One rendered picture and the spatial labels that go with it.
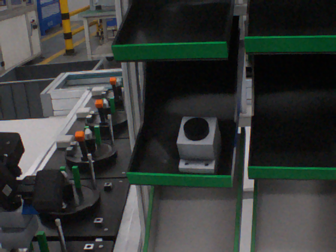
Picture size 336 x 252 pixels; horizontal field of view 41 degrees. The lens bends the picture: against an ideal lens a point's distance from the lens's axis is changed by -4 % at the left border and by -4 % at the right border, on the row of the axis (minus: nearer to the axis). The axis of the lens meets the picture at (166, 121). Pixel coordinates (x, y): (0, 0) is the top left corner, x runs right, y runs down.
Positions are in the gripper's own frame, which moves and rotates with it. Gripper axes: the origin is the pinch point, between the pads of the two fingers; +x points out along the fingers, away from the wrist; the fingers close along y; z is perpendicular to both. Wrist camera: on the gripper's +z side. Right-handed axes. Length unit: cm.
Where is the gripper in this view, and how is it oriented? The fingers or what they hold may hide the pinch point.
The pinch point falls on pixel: (14, 204)
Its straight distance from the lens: 75.3
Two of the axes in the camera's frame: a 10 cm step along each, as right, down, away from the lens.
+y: -10.0, 0.5, 0.8
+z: 0.0, -8.5, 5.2
